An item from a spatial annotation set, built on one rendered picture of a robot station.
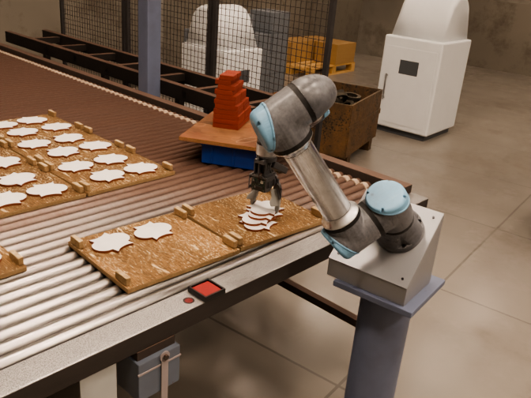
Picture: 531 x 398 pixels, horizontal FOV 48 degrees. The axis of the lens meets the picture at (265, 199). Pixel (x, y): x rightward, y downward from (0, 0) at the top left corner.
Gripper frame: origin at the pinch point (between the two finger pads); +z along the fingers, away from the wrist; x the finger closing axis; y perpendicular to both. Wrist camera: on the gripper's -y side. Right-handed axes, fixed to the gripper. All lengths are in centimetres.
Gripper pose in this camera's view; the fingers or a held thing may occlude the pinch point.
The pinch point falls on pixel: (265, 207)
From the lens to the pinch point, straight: 211.6
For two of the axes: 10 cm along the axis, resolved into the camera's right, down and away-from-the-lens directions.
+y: -5.1, 3.0, -8.1
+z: -0.8, 9.2, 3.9
